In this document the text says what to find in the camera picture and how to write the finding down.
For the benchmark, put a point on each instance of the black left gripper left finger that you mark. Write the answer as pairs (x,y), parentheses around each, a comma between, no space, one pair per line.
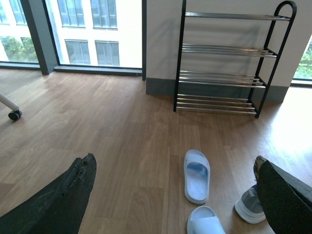
(59,207)

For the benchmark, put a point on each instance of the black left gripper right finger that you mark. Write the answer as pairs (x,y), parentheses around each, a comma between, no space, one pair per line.
(286,200)

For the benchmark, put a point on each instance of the grey knit sneaker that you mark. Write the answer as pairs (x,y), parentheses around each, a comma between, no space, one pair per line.
(248,207)

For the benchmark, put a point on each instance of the light blue slide sandal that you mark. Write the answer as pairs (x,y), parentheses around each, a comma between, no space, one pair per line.
(196,176)
(203,220)

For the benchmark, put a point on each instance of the black metal shoe rack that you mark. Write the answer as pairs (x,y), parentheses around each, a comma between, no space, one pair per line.
(258,84)

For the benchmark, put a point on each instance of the white office chair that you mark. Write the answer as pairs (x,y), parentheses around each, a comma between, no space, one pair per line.
(15,113)

